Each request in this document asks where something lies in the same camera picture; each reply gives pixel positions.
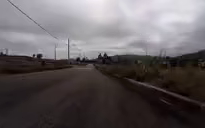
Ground dark clump of trees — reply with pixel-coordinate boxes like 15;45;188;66
96;51;112;65

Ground pale concrete kerb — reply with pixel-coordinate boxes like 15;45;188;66
93;64;205;114

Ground dark grassy bank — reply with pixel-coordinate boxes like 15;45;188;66
0;55;74;76

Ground tall utility pole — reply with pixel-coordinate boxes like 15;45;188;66
66;37;71;62

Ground grey asphalt road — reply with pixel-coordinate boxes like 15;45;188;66
0;63;205;128

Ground distant hill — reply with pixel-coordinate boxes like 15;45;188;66
113;49;205;63

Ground overhead wires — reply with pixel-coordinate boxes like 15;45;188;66
6;0;70;43

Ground short utility pole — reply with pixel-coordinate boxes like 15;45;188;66
53;43;58;61

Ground dry grass verge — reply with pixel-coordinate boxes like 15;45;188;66
96;61;205;106

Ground small distant trees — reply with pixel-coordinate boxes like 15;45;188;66
31;52;44;60

